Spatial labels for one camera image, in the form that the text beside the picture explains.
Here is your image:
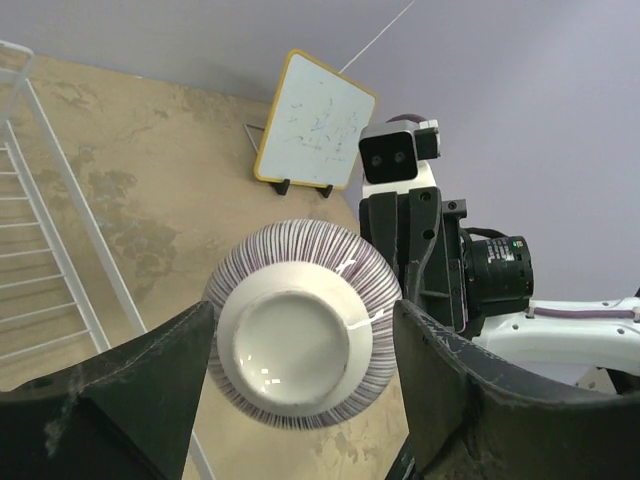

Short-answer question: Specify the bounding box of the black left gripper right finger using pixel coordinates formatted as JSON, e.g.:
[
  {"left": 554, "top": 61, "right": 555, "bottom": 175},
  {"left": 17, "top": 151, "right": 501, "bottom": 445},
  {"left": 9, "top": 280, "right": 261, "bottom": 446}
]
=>
[{"left": 387, "top": 300, "right": 639, "bottom": 479}]

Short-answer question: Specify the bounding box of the yellow framed whiteboard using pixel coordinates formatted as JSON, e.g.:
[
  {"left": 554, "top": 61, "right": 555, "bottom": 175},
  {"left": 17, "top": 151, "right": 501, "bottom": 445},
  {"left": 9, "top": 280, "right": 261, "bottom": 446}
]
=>
[{"left": 253, "top": 49, "right": 377, "bottom": 198}]

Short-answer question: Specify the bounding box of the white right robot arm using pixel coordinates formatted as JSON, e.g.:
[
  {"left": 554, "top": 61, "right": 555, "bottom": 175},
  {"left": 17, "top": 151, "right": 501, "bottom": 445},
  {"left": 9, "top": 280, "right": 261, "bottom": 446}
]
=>
[{"left": 359, "top": 187, "right": 639, "bottom": 394}]

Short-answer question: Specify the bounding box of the grey striped bowl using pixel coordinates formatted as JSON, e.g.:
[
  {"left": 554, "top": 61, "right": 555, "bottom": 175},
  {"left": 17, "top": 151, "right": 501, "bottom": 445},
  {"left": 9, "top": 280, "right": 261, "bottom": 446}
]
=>
[{"left": 203, "top": 219, "right": 401, "bottom": 430}]

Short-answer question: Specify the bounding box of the white wire dish rack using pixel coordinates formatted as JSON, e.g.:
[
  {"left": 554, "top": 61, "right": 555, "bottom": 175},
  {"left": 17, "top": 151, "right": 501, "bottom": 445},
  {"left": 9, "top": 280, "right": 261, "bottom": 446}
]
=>
[{"left": 1, "top": 42, "right": 213, "bottom": 479}]

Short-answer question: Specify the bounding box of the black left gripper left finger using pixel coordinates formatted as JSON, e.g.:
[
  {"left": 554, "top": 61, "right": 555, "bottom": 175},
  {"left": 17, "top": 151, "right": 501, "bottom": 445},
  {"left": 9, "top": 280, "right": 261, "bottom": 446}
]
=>
[{"left": 1, "top": 302, "right": 215, "bottom": 479}]

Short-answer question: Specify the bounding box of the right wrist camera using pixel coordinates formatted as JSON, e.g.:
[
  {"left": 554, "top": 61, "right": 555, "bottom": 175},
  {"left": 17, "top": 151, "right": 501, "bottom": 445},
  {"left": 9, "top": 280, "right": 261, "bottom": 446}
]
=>
[{"left": 358, "top": 114, "right": 441, "bottom": 199}]

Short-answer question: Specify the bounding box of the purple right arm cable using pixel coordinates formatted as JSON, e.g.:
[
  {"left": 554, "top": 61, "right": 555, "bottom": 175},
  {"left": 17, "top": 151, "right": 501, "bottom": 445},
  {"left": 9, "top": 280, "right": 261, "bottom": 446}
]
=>
[{"left": 384, "top": 113, "right": 640, "bottom": 321}]

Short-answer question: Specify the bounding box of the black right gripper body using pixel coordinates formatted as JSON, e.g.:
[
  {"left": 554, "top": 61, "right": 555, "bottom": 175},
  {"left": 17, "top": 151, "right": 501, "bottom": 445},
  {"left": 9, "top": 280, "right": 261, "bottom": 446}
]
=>
[{"left": 359, "top": 187, "right": 534, "bottom": 335}]

